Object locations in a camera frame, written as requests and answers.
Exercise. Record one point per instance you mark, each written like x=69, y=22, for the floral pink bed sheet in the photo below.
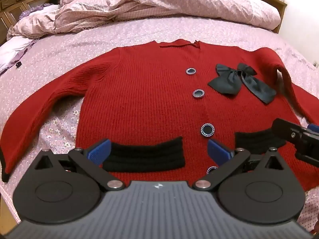
x=62, y=54

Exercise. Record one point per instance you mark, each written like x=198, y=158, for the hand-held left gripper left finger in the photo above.
x=99, y=151

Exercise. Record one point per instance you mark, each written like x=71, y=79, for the pink floral duvet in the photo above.
x=174, y=2

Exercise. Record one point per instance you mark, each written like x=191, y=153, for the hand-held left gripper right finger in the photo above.
x=218, y=151

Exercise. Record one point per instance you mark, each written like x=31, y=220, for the white pillow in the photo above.
x=12, y=52

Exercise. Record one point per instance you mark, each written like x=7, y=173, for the red knit cardigan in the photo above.
x=149, y=92

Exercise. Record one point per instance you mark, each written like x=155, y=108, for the wooden headboard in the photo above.
x=15, y=2

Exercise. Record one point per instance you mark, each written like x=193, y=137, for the small black object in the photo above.
x=18, y=64

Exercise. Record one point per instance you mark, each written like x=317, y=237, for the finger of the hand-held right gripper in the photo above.
x=286, y=129
x=314, y=129

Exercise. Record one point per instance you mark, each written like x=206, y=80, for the purple ruffled cloth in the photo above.
x=37, y=11

